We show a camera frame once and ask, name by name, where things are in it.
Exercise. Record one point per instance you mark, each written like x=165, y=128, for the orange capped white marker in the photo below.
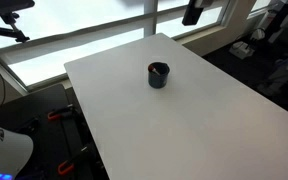
x=153, y=69

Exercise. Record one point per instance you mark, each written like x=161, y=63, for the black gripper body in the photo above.
x=196, y=6

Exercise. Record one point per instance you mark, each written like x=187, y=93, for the dark teal ceramic mug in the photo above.
x=159, y=81

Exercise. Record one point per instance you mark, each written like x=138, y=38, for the black office chair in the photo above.
x=285, y=20

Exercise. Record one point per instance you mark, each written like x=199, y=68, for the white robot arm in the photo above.
x=4, y=150

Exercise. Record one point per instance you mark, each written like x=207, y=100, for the grey blue floor object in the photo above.
x=284, y=71

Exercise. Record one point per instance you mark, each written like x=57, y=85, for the white floor device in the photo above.
x=240, y=49

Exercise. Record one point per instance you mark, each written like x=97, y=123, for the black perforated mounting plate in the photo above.
x=50, y=143

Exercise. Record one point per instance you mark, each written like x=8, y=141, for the black robot stand top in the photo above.
x=34, y=96

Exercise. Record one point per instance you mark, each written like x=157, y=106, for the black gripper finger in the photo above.
x=195, y=18
x=187, y=19

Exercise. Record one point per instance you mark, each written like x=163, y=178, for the white window frame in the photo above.
x=150, y=16

